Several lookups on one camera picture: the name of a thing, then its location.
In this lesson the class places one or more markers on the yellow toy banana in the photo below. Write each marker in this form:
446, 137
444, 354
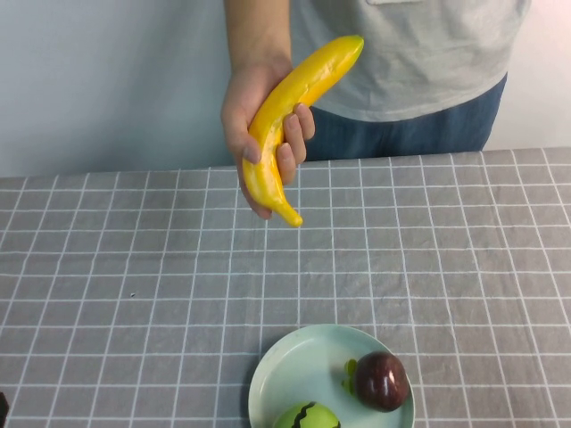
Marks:
285, 107

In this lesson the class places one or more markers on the dark purple toy mangosteen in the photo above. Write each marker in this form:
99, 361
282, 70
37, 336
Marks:
383, 381

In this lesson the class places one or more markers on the green striped toy watermelon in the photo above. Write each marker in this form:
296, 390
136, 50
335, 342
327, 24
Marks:
308, 419

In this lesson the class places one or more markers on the grey white checked tablecloth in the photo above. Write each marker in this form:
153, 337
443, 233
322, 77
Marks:
134, 267

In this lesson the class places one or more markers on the blue denim jeans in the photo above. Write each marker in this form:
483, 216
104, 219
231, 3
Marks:
401, 134

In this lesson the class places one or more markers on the person's right hand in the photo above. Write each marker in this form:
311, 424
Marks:
236, 120

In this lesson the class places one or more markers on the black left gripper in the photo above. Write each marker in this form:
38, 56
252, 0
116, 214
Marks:
3, 405

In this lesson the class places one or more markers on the pale green round plate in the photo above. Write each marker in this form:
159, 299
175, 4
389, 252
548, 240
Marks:
303, 365

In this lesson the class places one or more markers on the person's right forearm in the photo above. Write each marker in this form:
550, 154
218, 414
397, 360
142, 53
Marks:
259, 31

